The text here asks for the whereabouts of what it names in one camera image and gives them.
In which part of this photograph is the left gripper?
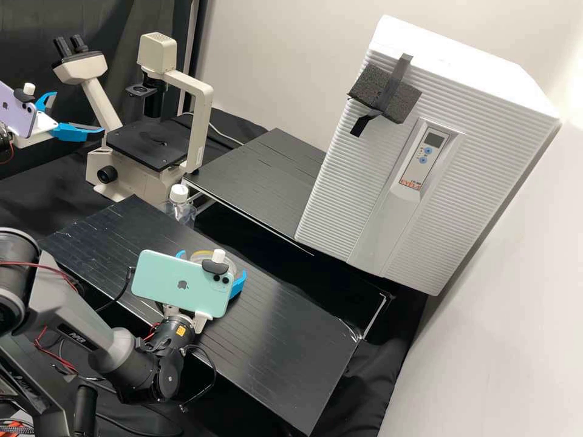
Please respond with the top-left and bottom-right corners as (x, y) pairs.
(13, 90), (107, 149)

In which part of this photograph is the petri dish lid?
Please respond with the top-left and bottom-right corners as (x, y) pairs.
(190, 249), (237, 274)

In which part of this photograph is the white-capped bottle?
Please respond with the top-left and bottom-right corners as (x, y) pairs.
(163, 184), (197, 228)

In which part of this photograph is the black platform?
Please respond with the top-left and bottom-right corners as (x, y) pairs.
(181, 127), (328, 256)
(39, 193), (396, 436)

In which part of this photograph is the cream microscope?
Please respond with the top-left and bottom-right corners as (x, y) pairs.
(51, 32), (215, 205)

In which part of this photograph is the incubator door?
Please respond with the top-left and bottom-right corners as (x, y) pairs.
(294, 38), (560, 297)

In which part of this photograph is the white incubator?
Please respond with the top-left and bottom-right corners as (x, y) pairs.
(367, 14), (562, 137)

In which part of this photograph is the right wrist camera phone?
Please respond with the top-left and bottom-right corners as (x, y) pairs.
(131, 248), (234, 331)

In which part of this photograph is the wrist camera phone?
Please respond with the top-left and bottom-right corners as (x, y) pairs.
(131, 248), (234, 331)
(0, 81), (38, 138)

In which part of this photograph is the left wrist camera phone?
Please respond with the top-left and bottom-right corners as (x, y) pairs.
(0, 81), (38, 138)

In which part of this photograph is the black cable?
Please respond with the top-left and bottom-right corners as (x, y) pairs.
(93, 267), (135, 313)
(180, 345), (219, 408)

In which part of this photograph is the white cable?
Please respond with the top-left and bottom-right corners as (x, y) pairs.
(180, 110), (245, 144)

